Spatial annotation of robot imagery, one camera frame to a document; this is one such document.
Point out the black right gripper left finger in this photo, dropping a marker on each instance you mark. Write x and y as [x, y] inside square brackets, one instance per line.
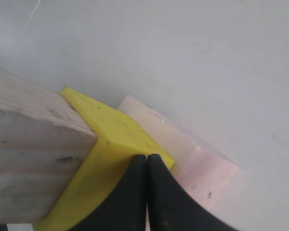
[124, 209]

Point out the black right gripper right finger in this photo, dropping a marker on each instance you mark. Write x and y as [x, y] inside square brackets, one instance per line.
[170, 208]

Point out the yellow cube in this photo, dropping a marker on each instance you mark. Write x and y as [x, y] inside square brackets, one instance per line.
[119, 138]

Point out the medium wooden cube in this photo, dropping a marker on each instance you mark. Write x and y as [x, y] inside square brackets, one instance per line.
[43, 141]

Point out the large wooden cube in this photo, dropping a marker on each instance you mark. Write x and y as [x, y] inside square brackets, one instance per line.
[203, 174]

